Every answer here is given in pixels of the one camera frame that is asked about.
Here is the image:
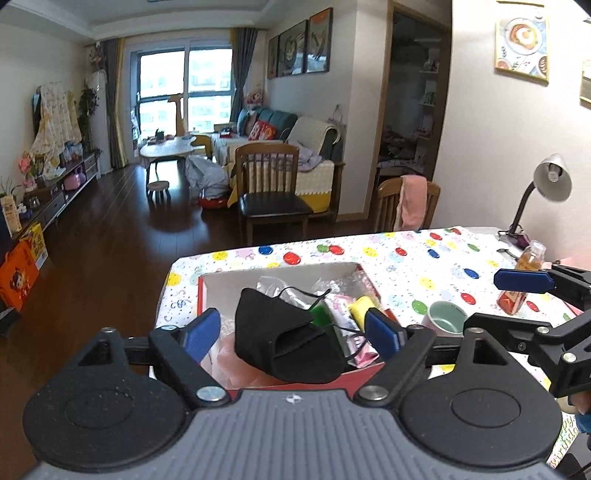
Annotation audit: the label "panda print tissue pack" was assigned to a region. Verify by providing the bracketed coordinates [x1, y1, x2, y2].
[324, 294, 379, 369]

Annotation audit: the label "yellow cloth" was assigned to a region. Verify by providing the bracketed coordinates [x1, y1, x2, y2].
[349, 296, 377, 331]

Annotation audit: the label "black face mask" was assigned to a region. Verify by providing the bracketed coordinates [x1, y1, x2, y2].
[235, 311, 352, 384]

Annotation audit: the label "pink mesh bath pouf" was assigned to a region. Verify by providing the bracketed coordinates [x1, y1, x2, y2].
[200, 333, 284, 390]

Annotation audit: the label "green sponge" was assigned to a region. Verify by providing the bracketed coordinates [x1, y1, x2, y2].
[310, 303, 332, 328]

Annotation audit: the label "blue gloved hand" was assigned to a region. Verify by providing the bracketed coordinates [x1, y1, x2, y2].
[569, 391, 591, 434]

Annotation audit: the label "orange drink bottle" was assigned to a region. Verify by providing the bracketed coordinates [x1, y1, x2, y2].
[494, 240, 546, 315]

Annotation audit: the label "purple hair clip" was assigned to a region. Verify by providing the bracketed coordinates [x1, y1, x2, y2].
[511, 233, 531, 250]

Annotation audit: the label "pale green ceramic mug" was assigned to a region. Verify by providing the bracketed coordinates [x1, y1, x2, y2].
[422, 301, 468, 337]

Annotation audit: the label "balloon print tablecloth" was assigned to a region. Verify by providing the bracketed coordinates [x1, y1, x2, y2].
[154, 224, 588, 471]

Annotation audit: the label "red white cardboard box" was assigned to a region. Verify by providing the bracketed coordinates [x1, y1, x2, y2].
[197, 262, 386, 393]

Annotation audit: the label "white desk lamp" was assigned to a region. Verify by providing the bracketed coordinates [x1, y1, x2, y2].
[498, 153, 573, 247]

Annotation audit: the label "pink towel on chair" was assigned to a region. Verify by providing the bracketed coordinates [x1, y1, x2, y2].
[399, 175, 428, 231]

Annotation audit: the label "wooden chair with towel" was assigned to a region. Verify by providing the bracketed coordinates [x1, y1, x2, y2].
[373, 175, 441, 232]

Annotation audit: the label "small wooden stool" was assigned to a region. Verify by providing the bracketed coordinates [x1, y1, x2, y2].
[146, 180, 170, 202]

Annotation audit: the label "grey bundle on floor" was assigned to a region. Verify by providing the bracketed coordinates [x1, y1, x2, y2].
[185, 155, 229, 199]

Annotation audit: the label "orange gift bag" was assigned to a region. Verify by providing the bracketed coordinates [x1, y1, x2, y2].
[0, 241, 39, 311]

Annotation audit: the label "dark tv cabinet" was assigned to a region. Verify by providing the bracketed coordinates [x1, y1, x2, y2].
[1, 151, 99, 253]

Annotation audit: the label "dark wooden dining chair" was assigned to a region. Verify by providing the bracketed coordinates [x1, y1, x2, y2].
[235, 142, 314, 246]

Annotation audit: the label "white coffee table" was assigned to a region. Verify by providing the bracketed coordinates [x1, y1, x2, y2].
[139, 135, 213, 184]

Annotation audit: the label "food picture gold frame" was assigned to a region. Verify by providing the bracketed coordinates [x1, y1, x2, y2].
[495, 15, 549, 83]

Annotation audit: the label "dark framed wall pictures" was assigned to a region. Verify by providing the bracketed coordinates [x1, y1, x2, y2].
[266, 7, 334, 80]

